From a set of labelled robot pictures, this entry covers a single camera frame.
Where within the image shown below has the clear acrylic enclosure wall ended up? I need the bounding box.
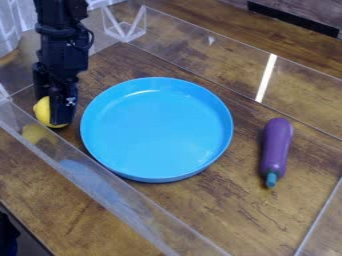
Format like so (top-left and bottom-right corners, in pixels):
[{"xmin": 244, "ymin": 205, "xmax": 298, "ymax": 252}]
[{"xmin": 0, "ymin": 0, "xmax": 342, "ymax": 256}]

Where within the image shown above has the blue round tray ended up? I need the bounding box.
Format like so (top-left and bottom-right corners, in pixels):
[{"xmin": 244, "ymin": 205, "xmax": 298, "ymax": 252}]
[{"xmin": 80, "ymin": 77, "xmax": 234, "ymax": 183}]

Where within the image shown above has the white patterned curtain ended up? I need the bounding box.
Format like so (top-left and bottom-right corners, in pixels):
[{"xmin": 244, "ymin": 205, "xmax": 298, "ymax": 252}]
[{"xmin": 0, "ymin": 0, "xmax": 113, "ymax": 58}]

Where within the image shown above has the purple toy eggplant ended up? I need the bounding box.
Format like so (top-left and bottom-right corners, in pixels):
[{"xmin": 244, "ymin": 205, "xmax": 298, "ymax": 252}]
[{"xmin": 260, "ymin": 118, "xmax": 294, "ymax": 188}]

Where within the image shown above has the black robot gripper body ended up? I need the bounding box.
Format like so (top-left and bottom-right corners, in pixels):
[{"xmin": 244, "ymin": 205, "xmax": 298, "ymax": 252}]
[{"xmin": 33, "ymin": 0, "xmax": 93, "ymax": 78}]

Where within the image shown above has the yellow lemon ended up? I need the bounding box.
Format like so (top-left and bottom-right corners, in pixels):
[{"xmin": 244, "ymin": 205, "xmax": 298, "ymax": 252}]
[{"xmin": 33, "ymin": 96, "xmax": 67, "ymax": 128}]

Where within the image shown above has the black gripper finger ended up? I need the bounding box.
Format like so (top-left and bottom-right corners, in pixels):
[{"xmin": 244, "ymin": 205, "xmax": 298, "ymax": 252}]
[
  {"xmin": 32, "ymin": 62, "xmax": 49, "ymax": 100},
  {"xmin": 48, "ymin": 77, "xmax": 79, "ymax": 126}
]

